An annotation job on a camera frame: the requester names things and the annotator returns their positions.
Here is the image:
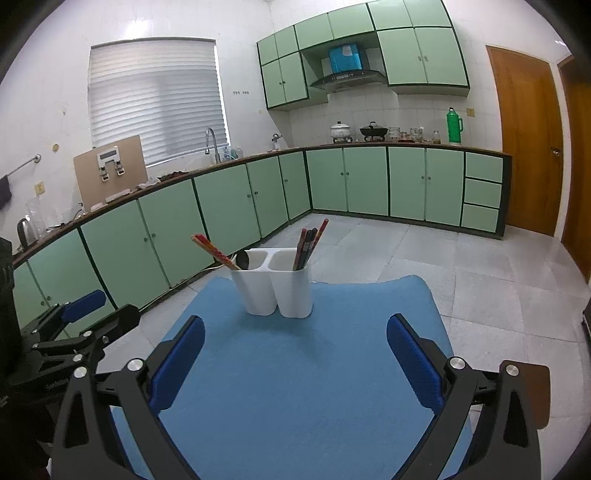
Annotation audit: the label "white window blind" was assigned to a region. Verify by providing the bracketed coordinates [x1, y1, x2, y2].
[88, 39, 230, 167]

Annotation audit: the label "brown wooden chair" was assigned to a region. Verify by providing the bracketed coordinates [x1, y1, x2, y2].
[519, 362, 551, 431]

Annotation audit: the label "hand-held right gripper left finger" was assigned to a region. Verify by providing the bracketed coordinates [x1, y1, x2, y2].
[52, 316, 206, 480]

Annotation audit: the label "wooden door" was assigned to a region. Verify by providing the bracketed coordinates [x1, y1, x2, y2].
[556, 54, 591, 283]
[486, 45, 565, 237]

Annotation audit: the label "white mounted device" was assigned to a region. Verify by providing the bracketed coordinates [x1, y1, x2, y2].
[97, 145, 126, 183]

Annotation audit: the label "range hood with blue cover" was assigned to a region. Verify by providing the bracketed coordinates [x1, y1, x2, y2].
[309, 42, 389, 93]

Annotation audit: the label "white two-compartment utensil holder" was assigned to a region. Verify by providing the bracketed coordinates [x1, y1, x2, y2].
[229, 248, 313, 319]

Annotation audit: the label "green wall cabinet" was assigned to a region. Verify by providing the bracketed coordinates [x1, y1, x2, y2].
[367, 0, 471, 99]
[257, 25, 329, 110]

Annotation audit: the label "green base cabinet with drawers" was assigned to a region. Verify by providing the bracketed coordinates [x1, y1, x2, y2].
[305, 144, 512, 240]

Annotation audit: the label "metal sink faucet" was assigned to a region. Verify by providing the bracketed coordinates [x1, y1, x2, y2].
[205, 127, 221, 164]

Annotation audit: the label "metal towel bar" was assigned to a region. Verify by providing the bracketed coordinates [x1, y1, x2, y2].
[0, 154, 41, 181]

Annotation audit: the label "green cabinet over hood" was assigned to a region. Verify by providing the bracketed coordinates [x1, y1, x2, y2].
[294, 13, 377, 51]

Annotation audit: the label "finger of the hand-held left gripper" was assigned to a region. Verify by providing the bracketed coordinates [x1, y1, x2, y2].
[21, 291, 107, 342]
[34, 305, 140, 370]

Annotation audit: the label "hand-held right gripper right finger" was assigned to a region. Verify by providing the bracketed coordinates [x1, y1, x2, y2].
[387, 314, 541, 480]

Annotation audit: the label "dark chopsticks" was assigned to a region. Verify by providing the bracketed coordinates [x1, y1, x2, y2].
[300, 219, 329, 271]

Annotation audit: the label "clear glass pitcher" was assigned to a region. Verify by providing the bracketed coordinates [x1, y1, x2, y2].
[25, 198, 48, 236]

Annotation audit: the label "green base cabinet run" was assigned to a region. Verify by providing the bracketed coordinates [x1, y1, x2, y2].
[11, 150, 311, 319]

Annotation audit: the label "metal electric kettle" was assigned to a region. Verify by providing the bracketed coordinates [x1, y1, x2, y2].
[17, 217, 38, 247]

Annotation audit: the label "green thermos flask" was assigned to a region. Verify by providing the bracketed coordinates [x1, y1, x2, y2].
[446, 107, 464, 145]

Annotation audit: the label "person's left forearm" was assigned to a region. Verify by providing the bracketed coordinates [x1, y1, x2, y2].
[0, 390, 54, 480]

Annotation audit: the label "blue table mat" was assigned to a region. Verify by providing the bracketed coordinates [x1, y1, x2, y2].
[111, 275, 474, 480]

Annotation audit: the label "black wok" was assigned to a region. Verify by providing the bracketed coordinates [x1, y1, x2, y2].
[359, 122, 389, 141]

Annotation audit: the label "person's black clothing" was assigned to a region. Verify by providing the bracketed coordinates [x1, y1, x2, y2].
[0, 237, 23, 370]

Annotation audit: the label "cardboard board with clamps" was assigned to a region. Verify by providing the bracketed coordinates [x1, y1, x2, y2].
[74, 135, 148, 209]

